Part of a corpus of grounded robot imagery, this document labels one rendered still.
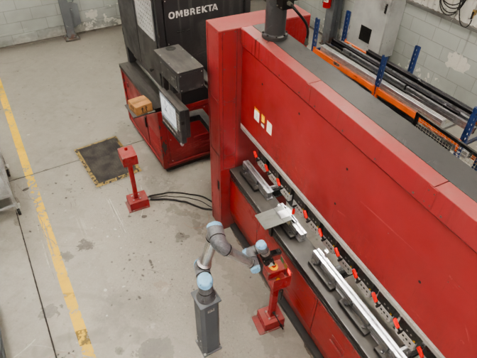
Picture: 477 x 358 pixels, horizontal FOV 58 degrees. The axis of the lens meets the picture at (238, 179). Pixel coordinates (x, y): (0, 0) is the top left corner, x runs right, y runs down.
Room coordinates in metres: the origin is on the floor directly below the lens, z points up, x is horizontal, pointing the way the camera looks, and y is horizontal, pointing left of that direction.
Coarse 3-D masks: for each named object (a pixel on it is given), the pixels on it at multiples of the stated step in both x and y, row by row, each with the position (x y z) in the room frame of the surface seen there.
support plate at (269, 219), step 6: (270, 210) 2.55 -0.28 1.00; (276, 210) 2.55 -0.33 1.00; (258, 216) 2.48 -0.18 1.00; (264, 216) 2.48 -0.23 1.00; (270, 216) 2.48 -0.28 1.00; (276, 216) 2.48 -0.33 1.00; (288, 216) 2.49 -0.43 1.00; (264, 222) 2.41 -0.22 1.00; (270, 222) 2.41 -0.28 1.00; (276, 222) 2.41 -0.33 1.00; (282, 222) 2.41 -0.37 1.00; (264, 228) 2.35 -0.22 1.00
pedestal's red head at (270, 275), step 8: (280, 256) 2.20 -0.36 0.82; (264, 264) 2.14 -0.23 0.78; (280, 264) 2.15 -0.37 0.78; (264, 272) 2.12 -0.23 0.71; (272, 272) 2.07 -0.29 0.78; (280, 272) 2.09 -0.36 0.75; (272, 280) 2.05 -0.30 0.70; (280, 280) 1.99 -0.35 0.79; (288, 280) 2.02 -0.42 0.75; (272, 288) 1.97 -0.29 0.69; (280, 288) 1.99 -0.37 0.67
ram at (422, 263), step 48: (288, 96) 2.64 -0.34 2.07; (288, 144) 2.58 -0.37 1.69; (336, 144) 2.13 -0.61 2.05; (336, 192) 2.04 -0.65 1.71; (384, 192) 1.73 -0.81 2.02; (336, 240) 1.95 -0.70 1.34; (384, 240) 1.63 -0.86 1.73; (432, 240) 1.41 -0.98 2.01; (432, 288) 1.30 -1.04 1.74; (432, 336) 1.19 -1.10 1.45
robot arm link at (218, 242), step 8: (216, 240) 1.88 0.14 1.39; (224, 240) 1.89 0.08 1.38; (216, 248) 1.85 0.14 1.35; (224, 248) 1.85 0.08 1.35; (232, 248) 1.89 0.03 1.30; (232, 256) 1.85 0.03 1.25; (240, 256) 1.88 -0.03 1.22; (248, 256) 1.93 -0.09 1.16; (248, 264) 1.88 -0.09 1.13; (256, 264) 1.91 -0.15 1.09; (256, 272) 1.88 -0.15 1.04
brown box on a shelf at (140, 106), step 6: (144, 96) 4.18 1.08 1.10; (132, 102) 4.04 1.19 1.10; (138, 102) 4.04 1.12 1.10; (144, 102) 4.05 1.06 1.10; (150, 102) 4.06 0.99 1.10; (126, 108) 4.11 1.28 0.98; (132, 108) 4.01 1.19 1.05; (138, 108) 3.96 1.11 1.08; (144, 108) 4.00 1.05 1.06; (150, 108) 4.05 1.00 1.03; (132, 114) 3.97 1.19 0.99; (138, 114) 3.95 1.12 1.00; (144, 114) 3.97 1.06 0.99
